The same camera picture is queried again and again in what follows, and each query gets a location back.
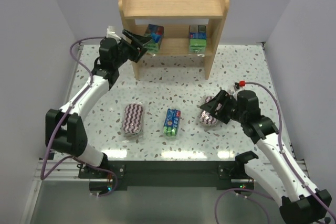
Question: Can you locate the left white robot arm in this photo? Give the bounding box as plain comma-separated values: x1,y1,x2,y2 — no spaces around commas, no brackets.
45,29,151,169

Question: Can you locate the wooden two-tier shelf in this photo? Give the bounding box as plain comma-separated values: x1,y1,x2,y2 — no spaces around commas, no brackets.
118,0,229,79

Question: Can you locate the green sponge pack white label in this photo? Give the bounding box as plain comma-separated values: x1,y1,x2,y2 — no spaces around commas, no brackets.
189,25,207,54

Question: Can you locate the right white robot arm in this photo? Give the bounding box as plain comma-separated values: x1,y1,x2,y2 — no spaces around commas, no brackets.
201,90,332,223

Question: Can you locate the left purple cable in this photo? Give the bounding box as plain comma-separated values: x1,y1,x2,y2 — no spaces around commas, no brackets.
40,36,116,197

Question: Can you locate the purple wavy sponge pack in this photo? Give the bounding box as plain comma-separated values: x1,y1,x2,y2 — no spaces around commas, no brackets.
198,110,218,127
121,103,144,138

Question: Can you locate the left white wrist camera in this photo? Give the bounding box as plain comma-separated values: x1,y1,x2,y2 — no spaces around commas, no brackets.
106,25,121,41

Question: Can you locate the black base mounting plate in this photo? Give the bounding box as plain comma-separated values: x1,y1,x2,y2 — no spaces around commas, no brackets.
78,160,255,191

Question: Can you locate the green sponge pack dark label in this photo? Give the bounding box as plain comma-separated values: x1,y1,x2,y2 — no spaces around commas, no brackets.
144,24,164,54

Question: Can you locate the green heavy duty sponge pack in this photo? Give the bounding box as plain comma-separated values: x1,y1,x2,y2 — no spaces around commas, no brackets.
163,109,181,137

